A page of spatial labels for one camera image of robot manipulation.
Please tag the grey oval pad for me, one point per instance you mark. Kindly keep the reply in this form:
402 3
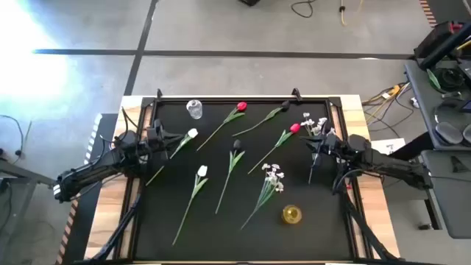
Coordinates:
448 133
468 133

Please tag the grey metal stand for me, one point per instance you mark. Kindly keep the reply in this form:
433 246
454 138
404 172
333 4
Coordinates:
25 179

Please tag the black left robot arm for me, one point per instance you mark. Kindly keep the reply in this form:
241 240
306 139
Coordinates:
92 169

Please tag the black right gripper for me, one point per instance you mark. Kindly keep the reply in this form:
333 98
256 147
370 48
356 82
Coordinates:
331 143

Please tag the black pole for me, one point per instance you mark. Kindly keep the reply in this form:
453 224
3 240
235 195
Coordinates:
447 43

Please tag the green flower stem lying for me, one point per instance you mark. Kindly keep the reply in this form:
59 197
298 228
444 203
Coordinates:
285 105

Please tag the black table mat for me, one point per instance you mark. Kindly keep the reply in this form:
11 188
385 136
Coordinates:
206 235

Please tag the grey side desk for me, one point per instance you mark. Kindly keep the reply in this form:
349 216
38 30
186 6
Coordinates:
423 110

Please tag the dark purple artificial tulip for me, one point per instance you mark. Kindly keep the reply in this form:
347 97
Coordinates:
237 144

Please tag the black aluminium table frame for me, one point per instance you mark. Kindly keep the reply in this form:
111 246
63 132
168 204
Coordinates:
221 99

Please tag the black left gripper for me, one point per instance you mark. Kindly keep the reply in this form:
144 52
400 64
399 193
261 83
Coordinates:
156 139

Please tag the black frame clamp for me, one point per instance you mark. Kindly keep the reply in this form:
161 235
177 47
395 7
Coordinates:
159 93
296 94

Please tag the red artificial tulip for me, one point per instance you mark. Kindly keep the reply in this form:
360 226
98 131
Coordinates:
295 128
241 106

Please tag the black striped-edge floor mat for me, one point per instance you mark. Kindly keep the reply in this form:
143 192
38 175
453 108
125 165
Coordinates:
79 221

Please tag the clear glass vase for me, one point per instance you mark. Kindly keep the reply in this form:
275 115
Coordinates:
194 109

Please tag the white artificial tulip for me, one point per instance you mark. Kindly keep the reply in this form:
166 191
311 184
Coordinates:
192 133
202 170

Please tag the grey side table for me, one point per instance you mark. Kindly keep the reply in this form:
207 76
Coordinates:
452 198

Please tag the black diagonal frame strut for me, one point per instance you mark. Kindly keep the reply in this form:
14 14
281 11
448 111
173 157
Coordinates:
368 232
117 235

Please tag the yellow glass vase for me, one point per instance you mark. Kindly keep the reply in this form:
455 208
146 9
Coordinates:
292 214

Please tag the white blossom spray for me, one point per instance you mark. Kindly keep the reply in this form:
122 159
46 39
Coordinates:
322 120
271 179

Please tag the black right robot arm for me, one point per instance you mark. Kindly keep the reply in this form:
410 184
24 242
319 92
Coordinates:
386 162

